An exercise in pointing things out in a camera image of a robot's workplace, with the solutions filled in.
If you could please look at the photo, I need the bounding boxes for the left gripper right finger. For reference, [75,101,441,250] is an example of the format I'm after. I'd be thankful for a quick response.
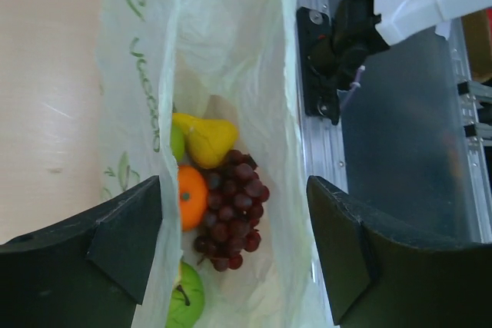
[307,176,491,327]

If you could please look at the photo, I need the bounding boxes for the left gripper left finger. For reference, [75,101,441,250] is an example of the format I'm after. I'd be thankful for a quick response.
[1,176,161,327]

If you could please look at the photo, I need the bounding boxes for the green fake apple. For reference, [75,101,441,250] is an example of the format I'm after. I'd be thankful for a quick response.
[165,261,205,328]

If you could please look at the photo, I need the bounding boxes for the orange fake tangerine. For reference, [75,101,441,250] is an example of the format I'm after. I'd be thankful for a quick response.
[178,165,208,231]

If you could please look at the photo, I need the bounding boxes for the green fake pear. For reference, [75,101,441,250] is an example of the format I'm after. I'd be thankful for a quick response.
[170,123,185,163]

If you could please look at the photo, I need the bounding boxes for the red fake grapes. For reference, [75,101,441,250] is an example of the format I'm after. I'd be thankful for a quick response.
[193,149,270,272]

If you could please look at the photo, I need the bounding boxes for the yellow fake pear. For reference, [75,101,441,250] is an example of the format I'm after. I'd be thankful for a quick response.
[172,113,239,169]

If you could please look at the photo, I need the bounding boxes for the green plastic bag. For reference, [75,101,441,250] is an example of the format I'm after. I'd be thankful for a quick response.
[97,0,332,327]

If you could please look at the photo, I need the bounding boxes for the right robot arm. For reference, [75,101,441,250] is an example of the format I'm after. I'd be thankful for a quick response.
[332,0,491,91]

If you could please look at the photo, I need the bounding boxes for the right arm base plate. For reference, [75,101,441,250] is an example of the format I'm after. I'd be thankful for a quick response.
[296,7,341,125]

